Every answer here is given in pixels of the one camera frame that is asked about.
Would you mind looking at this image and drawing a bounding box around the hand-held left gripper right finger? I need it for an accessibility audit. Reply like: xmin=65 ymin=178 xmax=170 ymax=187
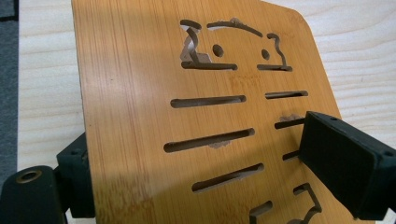
xmin=298 ymin=110 xmax=396 ymax=221

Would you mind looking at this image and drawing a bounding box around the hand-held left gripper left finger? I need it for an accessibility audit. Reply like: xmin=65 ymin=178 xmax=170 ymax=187
xmin=56 ymin=132 xmax=96 ymax=219

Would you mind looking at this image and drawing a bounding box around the slotted orange wooden board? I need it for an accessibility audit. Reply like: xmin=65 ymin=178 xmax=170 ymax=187
xmin=70 ymin=0 xmax=373 ymax=224

